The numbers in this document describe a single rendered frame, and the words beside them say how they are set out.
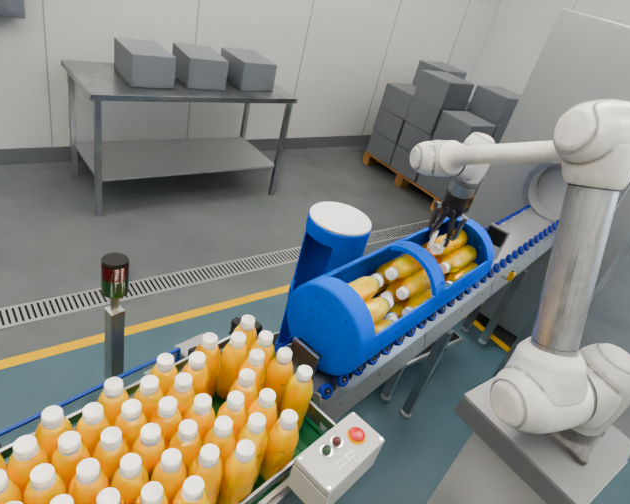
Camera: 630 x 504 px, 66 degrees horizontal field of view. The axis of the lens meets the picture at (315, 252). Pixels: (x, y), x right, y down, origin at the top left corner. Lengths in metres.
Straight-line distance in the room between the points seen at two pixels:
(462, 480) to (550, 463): 0.33
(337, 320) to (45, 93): 3.43
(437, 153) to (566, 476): 0.92
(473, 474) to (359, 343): 0.55
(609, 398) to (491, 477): 0.42
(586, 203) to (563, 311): 0.24
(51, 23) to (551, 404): 3.90
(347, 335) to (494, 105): 4.06
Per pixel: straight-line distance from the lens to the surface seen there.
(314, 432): 1.41
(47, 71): 4.31
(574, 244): 1.17
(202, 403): 1.14
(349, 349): 1.35
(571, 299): 1.19
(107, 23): 4.32
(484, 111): 5.21
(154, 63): 3.67
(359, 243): 2.05
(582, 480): 1.46
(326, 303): 1.35
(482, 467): 1.59
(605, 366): 1.37
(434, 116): 5.04
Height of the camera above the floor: 2.00
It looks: 32 degrees down
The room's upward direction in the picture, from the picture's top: 15 degrees clockwise
